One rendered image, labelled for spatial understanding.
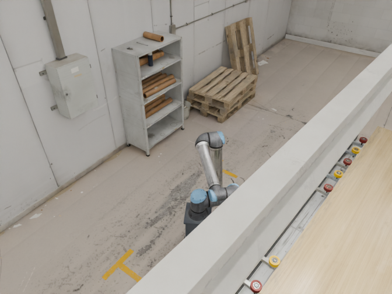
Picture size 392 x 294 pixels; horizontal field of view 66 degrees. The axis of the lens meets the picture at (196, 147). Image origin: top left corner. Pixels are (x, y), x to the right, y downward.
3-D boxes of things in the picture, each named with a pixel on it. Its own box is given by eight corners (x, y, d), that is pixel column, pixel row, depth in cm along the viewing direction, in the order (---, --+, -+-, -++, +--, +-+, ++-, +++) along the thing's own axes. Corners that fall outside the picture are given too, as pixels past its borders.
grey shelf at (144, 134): (126, 146, 473) (110, 48, 377) (164, 120, 531) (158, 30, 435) (147, 156, 453) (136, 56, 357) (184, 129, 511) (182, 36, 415)
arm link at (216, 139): (206, 201, 294) (204, 129, 262) (223, 198, 297) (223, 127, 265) (210, 210, 280) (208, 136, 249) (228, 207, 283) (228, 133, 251)
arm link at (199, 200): (188, 201, 292) (188, 188, 281) (206, 199, 295) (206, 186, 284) (192, 213, 280) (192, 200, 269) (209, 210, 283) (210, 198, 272)
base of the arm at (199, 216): (187, 220, 286) (186, 213, 280) (189, 205, 301) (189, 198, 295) (207, 221, 285) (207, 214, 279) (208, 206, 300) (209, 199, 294)
